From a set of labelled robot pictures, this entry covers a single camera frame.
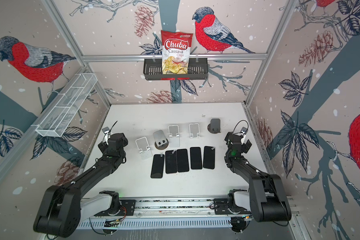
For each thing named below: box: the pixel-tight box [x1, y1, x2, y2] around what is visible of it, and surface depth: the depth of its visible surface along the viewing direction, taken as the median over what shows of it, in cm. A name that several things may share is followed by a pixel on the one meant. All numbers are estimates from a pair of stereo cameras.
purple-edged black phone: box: [165, 149, 178, 174], surface depth 91 cm
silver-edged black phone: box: [176, 148, 190, 173], surface depth 92 cm
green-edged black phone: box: [190, 147, 203, 170], surface depth 93 cm
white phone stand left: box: [168, 125, 180, 148], surface depth 99 cm
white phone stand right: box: [189, 123, 201, 139], surface depth 98 cm
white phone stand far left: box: [135, 137, 153, 160], surface depth 91 cm
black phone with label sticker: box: [203, 146, 216, 170], surface depth 94 cm
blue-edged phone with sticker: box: [150, 154, 165, 179], surface depth 89 cm
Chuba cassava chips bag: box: [161, 30, 193, 75], surface depth 86 cm
